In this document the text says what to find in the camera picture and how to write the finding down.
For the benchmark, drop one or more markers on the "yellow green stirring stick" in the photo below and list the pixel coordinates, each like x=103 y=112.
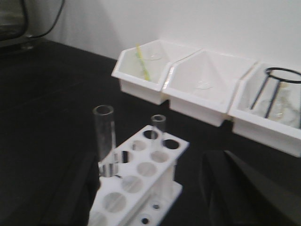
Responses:
x=140 y=58

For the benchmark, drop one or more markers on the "small clear test tube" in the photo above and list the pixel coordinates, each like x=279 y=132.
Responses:
x=158 y=123

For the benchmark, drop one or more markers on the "left white storage bin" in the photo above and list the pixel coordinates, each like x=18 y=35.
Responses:
x=142 y=71

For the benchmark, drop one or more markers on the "white storage bin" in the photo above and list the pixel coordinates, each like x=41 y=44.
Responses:
x=203 y=85
x=142 y=71
x=271 y=133

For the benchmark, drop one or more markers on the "large clear test tube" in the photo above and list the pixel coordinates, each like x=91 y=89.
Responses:
x=106 y=140

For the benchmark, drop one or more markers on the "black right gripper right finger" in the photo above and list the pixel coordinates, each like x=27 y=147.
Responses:
x=236 y=194

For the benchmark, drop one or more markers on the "glass fronted equipment cabinet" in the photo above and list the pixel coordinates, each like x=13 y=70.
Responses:
x=14 y=23

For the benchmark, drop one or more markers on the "black wire tripod stand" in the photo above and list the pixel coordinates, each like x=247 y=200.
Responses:
x=279 y=79

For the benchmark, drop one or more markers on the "clear glass erlenmeyer flask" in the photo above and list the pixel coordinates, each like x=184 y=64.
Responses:
x=287 y=107

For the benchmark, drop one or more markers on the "right white storage bin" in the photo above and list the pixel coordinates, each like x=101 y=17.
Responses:
x=271 y=133

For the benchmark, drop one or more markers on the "middle white storage bin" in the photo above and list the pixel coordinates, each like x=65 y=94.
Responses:
x=203 y=85

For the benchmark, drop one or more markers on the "white test tube rack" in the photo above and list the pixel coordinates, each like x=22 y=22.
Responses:
x=144 y=189

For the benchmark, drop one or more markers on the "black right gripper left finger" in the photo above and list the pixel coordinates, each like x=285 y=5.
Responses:
x=72 y=201

